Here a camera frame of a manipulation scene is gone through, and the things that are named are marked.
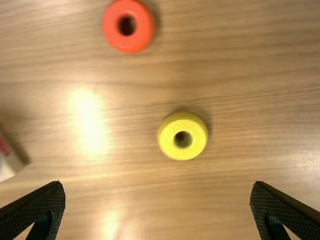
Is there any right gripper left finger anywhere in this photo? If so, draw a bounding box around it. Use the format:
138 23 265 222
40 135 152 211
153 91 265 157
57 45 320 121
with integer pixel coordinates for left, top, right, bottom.
0 181 67 240

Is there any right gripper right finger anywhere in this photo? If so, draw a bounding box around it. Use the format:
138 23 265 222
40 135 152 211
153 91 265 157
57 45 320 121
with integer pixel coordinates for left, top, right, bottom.
250 180 320 240

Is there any wooden peg base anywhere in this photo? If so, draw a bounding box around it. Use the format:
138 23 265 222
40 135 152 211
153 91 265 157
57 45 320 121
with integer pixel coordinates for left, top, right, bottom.
0 127 32 184

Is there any yellow ring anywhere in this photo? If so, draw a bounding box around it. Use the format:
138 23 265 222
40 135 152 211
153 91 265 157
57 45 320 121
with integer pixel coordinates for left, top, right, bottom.
157 111 209 161

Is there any orange ring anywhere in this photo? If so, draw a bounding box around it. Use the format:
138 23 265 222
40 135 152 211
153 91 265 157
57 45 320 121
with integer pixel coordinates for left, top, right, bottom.
101 0 157 55

